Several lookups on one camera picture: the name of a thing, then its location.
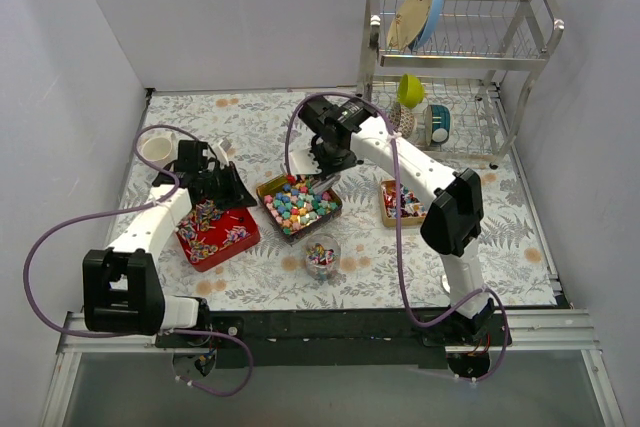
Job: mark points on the patterned brown bowl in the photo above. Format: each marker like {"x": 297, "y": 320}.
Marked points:
{"x": 402, "y": 120}

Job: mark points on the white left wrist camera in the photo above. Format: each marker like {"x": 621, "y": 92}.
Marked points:
{"x": 221, "y": 148}

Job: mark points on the metal scoop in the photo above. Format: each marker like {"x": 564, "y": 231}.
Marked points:
{"x": 321, "y": 184}

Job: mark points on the green bowl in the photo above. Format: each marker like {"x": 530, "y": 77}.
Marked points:
{"x": 410, "y": 91}

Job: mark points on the aluminium frame rail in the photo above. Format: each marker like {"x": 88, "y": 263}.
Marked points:
{"x": 101, "y": 343}

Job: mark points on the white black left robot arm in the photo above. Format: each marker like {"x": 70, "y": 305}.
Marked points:
{"x": 188, "y": 199}

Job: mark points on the cream plate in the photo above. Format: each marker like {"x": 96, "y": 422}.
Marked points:
{"x": 407, "y": 23}

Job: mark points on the green tin of star candies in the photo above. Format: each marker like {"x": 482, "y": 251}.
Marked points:
{"x": 295, "y": 208}

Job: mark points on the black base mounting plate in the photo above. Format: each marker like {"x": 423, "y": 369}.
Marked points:
{"x": 335, "y": 338}

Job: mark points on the glass jar lid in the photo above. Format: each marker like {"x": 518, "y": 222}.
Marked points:
{"x": 445, "y": 283}

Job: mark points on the steel dish rack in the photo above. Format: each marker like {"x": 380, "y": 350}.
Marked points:
{"x": 474, "y": 40}

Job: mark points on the red tin of swirl lollipops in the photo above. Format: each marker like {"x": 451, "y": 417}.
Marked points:
{"x": 210, "y": 236}

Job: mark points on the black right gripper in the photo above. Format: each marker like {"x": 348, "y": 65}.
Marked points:
{"x": 329, "y": 165}

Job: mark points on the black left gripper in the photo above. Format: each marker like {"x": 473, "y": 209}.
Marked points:
{"x": 220, "y": 187}

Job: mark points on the teal white bowl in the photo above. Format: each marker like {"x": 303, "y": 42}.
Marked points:
{"x": 437, "y": 119}

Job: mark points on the clear glass jar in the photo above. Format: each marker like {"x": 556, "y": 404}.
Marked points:
{"x": 322, "y": 255}

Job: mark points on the white cup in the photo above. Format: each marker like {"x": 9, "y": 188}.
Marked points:
{"x": 159, "y": 150}

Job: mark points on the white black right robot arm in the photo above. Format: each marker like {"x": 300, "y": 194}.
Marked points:
{"x": 346, "y": 135}

